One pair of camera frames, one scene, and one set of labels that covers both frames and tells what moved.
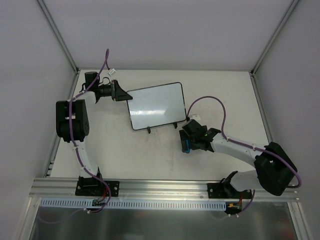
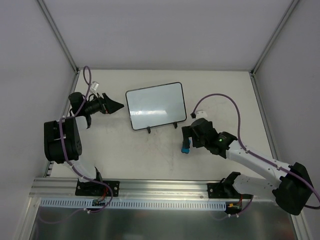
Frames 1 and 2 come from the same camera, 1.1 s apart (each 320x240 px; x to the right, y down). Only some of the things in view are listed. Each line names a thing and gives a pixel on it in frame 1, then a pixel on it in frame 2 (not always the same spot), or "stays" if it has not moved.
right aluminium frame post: x=290 y=7 stays
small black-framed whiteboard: x=157 y=105 stays
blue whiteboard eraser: x=188 y=150 stays
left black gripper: x=115 y=90 -> x=104 y=105
